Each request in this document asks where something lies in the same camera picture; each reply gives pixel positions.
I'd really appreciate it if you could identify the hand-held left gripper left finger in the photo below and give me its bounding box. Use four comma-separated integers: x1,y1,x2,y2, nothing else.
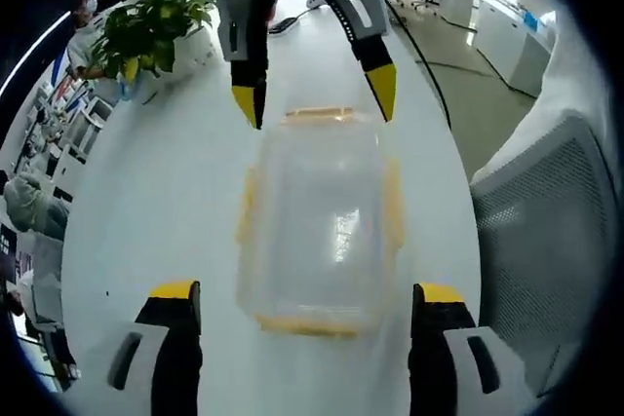
72,280,204,416

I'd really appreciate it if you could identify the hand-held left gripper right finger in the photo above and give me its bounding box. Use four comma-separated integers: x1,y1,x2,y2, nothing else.
407,282,538,416

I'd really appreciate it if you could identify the clear lid with yellow buckles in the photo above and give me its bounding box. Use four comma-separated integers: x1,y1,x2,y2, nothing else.
235,104,407,340

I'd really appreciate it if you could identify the person's right hand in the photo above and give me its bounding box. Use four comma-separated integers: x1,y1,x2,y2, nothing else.
265,0,294,36

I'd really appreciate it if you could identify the black white remote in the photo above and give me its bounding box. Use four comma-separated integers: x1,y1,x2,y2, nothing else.
267,16,299,36

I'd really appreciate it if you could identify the white plant pot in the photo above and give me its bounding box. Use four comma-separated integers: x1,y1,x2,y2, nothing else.
130,20,226,106

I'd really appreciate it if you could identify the green leafy plant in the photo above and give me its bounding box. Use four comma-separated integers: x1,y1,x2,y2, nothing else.
91,0,218,82

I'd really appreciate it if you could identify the blue white bag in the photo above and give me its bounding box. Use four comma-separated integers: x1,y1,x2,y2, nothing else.
116,67,145,103

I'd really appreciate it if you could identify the long white desk row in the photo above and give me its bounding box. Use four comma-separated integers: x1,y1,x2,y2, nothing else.
473,0,558,98

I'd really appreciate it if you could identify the grey mesh office chair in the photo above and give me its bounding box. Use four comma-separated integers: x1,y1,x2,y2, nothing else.
468,62,621,400

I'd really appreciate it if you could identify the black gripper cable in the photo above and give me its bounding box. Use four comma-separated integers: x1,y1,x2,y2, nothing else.
383,0,457,132

